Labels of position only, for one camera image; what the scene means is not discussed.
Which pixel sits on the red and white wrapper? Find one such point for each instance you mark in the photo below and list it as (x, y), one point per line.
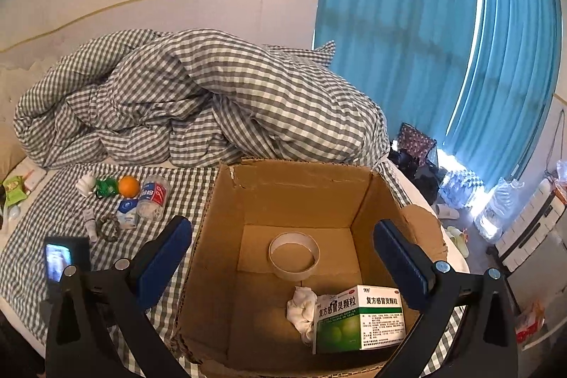
(530, 322)

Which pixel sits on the white slipper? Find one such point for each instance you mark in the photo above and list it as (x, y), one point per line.
(445, 210)

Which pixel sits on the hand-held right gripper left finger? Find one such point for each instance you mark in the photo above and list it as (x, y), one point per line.
(164, 267)

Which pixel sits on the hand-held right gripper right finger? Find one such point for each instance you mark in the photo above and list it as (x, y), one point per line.
(398, 267)

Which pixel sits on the green slipper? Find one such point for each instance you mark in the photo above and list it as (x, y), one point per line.
(458, 240)

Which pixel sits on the crumpled white tissue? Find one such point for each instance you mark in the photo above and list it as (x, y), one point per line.
(301, 309)

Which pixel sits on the small white spray bottle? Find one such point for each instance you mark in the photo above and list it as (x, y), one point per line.
(91, 225)

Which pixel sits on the white and blue tissue pack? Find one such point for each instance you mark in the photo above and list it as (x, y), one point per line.
(127, 213)

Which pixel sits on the brown cardboard box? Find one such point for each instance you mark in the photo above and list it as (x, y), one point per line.
(265, 316)

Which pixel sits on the small white toy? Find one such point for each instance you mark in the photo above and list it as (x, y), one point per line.
(86, 184)

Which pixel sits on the orange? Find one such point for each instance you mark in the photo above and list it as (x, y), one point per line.
(129, 186)

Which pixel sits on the clear plastic bag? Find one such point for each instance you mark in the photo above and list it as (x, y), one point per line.
(561, 176)

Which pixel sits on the wide blue curtain panel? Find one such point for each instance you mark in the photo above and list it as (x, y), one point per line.
(390, 32)

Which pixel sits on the black bag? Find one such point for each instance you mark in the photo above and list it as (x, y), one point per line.
(418, 174)

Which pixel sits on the white tape roll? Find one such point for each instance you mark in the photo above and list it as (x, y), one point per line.
(273, 260)

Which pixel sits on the black smartphone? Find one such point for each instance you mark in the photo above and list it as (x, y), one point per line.
(66, 258)

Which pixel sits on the green and white medicine box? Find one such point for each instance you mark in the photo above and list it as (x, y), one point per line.
(359, 316)

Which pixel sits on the grey checkered duvet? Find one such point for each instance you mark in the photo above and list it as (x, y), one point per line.
(199, 94)

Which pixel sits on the patterned dark bag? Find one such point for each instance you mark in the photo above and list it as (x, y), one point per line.
(415, 142)

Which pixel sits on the narrow blue curtain panel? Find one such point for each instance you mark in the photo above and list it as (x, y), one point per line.
(509, 72)

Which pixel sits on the small green packet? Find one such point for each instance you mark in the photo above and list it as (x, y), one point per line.
(107, 187)

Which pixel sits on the white suitcase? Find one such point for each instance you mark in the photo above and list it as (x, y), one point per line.
(531, 227)

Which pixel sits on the green snack packet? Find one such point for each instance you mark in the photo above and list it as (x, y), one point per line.
(14, 191)

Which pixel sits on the pack of water bottles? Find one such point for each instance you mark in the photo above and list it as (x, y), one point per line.
(460, 188)

